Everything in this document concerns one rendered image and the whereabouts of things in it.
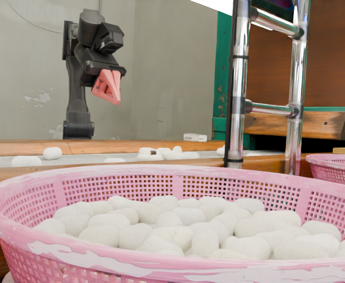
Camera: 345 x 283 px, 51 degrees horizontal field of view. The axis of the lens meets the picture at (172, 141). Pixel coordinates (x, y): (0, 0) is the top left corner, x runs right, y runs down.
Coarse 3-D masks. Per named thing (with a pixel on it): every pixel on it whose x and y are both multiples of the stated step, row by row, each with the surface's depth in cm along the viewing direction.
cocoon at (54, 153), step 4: (48, 148) 61; (52, 148) 62; (56, 148) 63; (44, 152) 61; (48, 152) 61; (52, 152) 61; (56, 152) 62; (60, 152) 63; (44, 156) 61; (48, 156) 61; (52, 156) 61; (56, 156) 62; (60, 156) 63
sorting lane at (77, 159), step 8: (200, 152) 94; (208, 152) 95; (216, 152) 96; (248, 152) 102; (256, 152) 103; (264, 152) 105; (8, 160) 59; (48, 160) 62; (56, 160) 62; (64, 160) 63; (72, 160) 63; (80, 160) 64; (88, 160) 64; (96, 160) 65; (104, 160) 66; (128, 160) 67; (136, 160) 68
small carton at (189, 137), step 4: (184, 136) 104; (188, 136) 103; (192, 136) 101; (196, 136) 100; (200, 136) 100; (204, 136) 101; (188, 140) 103; (192, 140) 101; (196, 140) 100; (200, 140) 100; (204, 140) 101
